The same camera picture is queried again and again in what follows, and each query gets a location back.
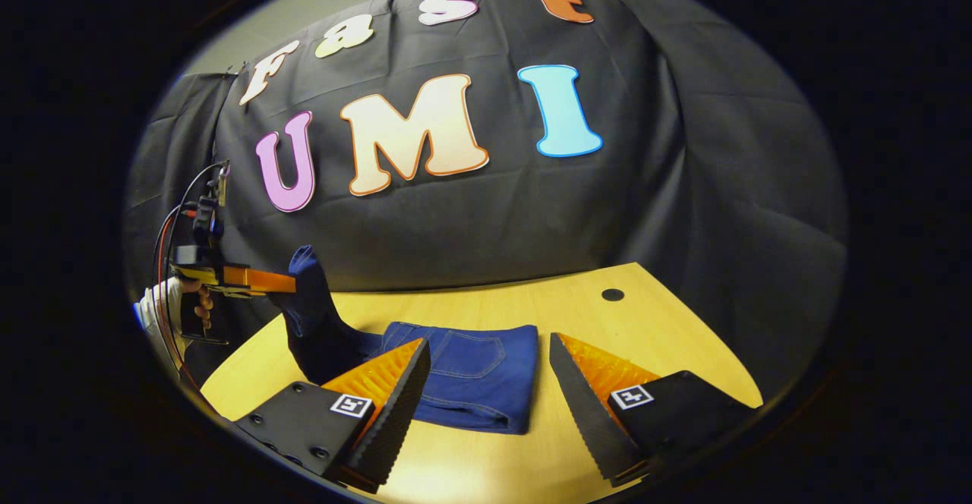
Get black backdrop cloth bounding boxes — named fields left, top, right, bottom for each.
left=121, top=0, right=849, bottom=406

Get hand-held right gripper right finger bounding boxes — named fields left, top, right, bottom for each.
left=548, top=332, right=763, bottom=488

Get black cable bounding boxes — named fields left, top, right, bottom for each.
left=156, top=159, right=230, bottom=383

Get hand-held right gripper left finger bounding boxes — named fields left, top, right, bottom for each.
left=234, top=338, right=432, bottom=494

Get blue jeans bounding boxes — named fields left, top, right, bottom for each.
left=267, top=244, right=540, bottom=435

